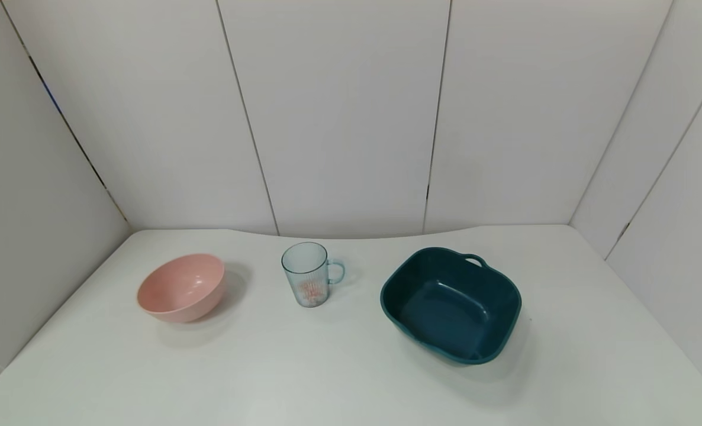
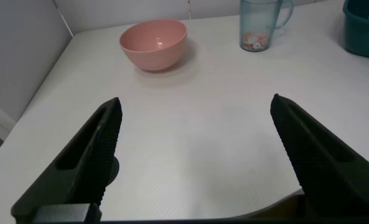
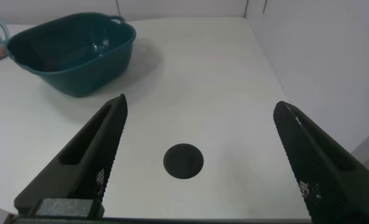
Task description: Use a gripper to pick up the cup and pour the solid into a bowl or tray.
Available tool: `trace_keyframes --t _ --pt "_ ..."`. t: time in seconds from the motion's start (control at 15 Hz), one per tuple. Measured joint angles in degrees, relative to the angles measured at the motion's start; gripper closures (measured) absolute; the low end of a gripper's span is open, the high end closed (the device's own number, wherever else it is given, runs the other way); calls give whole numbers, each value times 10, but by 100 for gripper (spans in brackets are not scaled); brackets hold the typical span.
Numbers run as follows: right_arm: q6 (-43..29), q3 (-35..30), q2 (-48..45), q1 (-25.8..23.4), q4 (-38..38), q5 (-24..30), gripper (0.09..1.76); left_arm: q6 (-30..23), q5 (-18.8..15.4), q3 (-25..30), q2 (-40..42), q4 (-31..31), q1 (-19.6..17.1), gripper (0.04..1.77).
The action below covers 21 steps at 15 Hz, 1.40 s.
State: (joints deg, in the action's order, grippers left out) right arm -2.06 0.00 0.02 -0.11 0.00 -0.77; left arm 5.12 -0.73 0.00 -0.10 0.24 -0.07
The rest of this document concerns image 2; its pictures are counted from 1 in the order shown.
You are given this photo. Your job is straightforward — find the dark teal plastic basin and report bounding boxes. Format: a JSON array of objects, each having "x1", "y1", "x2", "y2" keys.
[{"x1": 342, "y1": 0, "x2": 369, "y2": 60}]

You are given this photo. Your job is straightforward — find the translucent blue ribbed cup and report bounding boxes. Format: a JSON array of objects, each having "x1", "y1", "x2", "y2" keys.
[{"x1": 239, "y1": 0, "x2": 295, "y2": 53}]

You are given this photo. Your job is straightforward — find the red and white solid pieces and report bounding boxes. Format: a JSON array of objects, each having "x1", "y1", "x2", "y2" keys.
[{"x1": 243, "y1": 30, "x2": 269, "y2": 51}]

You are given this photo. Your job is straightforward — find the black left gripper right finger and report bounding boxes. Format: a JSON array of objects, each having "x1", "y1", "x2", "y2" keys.
[{"x1": 270, "y1": 93, "x2": 369, "y2": 217}]

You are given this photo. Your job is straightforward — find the pink plastic bowl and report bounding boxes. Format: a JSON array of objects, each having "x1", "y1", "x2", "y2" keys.
[{"x1": 119, "y1": 19, "x2": 188, "y2": 72}]

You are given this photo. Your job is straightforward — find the black round table disc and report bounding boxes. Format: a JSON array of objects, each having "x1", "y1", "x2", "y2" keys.
[{"x1": 106, "y1": 157, "x2": 120, "y2": 187}]

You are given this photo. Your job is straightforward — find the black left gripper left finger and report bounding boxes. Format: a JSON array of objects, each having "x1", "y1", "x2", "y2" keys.
[{"x1": 11, "y1": 97, "x2": 123, "y2": 222}]

